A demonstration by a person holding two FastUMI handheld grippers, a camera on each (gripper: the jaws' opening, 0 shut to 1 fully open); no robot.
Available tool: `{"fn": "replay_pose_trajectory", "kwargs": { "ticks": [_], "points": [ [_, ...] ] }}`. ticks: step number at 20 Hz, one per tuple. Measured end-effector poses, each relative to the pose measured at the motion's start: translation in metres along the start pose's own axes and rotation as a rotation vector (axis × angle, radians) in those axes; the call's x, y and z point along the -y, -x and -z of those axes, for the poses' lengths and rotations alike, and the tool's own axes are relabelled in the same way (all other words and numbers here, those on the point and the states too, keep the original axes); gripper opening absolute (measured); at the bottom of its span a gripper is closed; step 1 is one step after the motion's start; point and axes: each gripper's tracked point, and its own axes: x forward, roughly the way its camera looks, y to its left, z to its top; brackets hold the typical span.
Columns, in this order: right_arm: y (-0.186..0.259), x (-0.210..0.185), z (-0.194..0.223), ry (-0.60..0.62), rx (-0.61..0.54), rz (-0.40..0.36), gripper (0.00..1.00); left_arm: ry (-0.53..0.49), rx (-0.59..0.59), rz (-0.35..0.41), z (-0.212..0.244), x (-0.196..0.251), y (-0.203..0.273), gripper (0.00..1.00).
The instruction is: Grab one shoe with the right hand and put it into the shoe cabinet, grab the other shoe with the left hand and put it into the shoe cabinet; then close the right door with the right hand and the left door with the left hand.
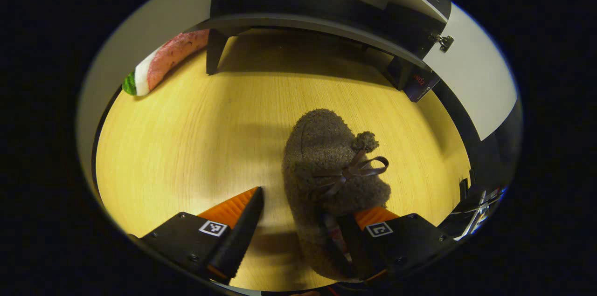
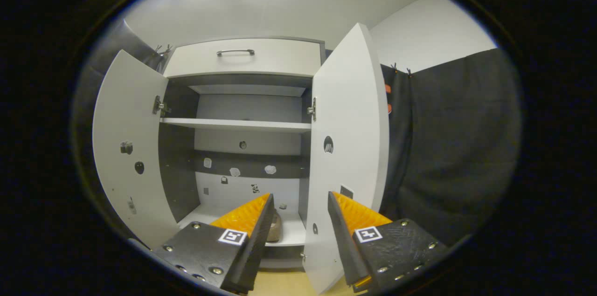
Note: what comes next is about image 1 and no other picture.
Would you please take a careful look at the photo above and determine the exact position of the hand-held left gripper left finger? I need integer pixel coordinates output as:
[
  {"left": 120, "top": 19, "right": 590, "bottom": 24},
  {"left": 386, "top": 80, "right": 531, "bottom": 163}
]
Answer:
[{"left": 139, "top": 186, "right": 265, "bottom": 286}]

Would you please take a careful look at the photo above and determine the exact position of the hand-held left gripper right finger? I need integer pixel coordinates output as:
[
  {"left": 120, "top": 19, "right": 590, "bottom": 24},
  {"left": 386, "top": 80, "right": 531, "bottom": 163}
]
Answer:
[{"left": 337, "top": 206, "right": 458, "bottom": 285}]

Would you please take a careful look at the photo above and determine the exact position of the white shoe cabinet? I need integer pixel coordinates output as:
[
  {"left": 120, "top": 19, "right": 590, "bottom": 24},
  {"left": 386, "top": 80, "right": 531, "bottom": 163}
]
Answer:
[{"left": 205, "top": 0, "right": 453, "bottom": 91}]

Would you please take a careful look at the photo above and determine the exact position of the brown fuzzy shoe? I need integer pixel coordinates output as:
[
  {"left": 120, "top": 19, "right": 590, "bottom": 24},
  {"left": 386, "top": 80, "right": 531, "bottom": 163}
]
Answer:
[{"left": 282, "top": 109, "right": 392, "bottom": 282}]

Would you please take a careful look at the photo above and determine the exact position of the metal door hinge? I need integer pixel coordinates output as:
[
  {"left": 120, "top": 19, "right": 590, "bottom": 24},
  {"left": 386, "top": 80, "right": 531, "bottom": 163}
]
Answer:
[{"left": 429, "top": 33, "right": 455, "bottom": 53}]

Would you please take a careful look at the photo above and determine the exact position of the watermelon slice toy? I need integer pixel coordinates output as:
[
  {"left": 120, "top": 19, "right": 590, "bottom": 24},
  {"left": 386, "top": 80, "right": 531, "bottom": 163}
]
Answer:
[{"left": 122, "top": 29, "right": 210, "bottom": 97}]

